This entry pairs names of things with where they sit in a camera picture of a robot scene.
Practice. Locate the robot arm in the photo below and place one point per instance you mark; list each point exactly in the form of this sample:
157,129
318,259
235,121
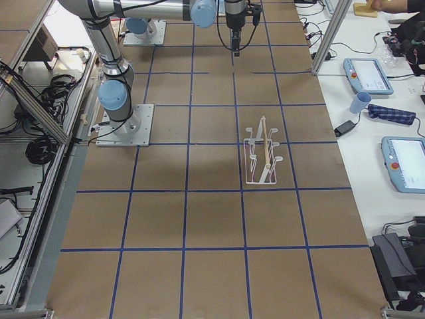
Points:
140,31
115,93

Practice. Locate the upper teach pendant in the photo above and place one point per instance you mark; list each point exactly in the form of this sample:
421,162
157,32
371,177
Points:
367,74

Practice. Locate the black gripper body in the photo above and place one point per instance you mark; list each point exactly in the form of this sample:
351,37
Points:
235,17

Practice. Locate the lower teach pendant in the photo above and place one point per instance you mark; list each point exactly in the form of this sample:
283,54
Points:
404,161

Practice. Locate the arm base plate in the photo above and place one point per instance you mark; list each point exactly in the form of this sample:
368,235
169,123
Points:
158,39
134,132

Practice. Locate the blue cup on desk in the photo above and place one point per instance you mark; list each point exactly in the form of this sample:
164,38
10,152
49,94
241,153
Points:
359,102

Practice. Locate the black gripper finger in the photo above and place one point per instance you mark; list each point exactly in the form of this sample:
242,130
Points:
235,42

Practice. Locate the teach pendant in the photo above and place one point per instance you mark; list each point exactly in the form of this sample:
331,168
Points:
367,74
404,161

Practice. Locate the aluminium frame post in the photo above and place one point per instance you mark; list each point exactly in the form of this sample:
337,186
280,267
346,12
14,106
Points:
330,33

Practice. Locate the black power adapter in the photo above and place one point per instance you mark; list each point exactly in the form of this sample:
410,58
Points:
344,128

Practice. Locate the white wire cup rack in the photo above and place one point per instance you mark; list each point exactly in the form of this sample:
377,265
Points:
259,159

